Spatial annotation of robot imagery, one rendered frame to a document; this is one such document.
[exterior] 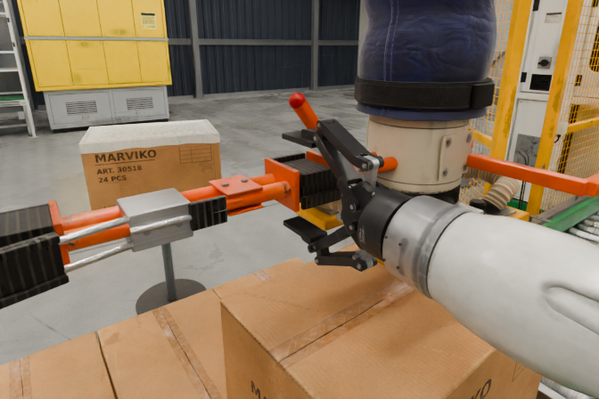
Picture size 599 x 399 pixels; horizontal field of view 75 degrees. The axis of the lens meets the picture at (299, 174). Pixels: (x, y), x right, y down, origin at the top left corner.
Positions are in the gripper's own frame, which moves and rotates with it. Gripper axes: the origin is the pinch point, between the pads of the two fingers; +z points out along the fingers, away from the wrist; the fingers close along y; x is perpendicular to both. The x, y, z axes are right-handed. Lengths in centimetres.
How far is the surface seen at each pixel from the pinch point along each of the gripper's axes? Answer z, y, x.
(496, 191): -9.8, 6.9, 38.6
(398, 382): -15.4, 28.8, 7.8
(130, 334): 70, 69, -15
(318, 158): 1.3, -2.2, 5.2
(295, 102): -0.2, -11.3, -0.1
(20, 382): 68, 69, -44
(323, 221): 5.8, 11.3, 10.0
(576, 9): 40, -35, 185
